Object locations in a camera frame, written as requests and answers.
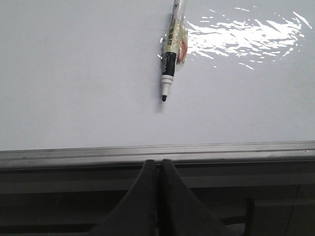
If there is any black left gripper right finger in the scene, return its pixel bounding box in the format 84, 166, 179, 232
158, 159, 236, 236

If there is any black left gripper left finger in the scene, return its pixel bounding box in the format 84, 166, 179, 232
86, 160, 158, 236

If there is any taped black whiteboard marker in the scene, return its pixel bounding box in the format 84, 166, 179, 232
161, 0, 188, 102

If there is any white whiteboard surface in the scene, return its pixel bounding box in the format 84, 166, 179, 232
0, 0, 315, 150

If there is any grey aluminium whiteboard frame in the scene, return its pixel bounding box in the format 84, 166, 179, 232
0, 141, 315, 194

